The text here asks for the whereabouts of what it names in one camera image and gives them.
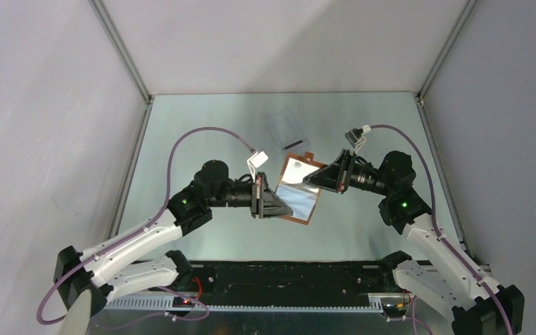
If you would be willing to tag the circuit board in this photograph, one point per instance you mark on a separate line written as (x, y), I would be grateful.
(184, 302)
(401, 306)

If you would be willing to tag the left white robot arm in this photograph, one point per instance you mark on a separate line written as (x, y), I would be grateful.
(129, 249)

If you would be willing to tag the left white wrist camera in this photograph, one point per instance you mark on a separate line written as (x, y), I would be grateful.
(256, 160)

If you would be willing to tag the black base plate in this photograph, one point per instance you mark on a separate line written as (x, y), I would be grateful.
(288, 284)

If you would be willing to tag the brown leather card holder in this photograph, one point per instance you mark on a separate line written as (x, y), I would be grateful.
(300, 197)

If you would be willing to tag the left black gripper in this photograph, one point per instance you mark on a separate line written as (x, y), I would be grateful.
(262, 201)

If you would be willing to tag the left circuit board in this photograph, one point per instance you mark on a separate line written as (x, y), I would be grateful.
(184, 302)

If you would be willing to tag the card with black stripe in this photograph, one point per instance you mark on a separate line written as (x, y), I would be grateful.
(293, 145)

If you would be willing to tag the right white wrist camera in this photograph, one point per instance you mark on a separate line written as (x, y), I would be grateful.
(357, 137)

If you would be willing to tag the aluminium frame rail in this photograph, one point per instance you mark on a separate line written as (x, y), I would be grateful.
(161, 298)

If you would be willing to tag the right circuit board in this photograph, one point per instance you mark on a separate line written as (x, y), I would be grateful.
(401, 306)

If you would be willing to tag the clear plastic card box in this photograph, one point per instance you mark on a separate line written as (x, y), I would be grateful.
(285, 129)

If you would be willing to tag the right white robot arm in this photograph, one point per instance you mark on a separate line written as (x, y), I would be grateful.
(443, 259)

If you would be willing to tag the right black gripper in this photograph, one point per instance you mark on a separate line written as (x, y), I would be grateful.
(336, 176)

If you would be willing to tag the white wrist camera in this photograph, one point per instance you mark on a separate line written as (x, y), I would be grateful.
(256, 160)
(357, 137)

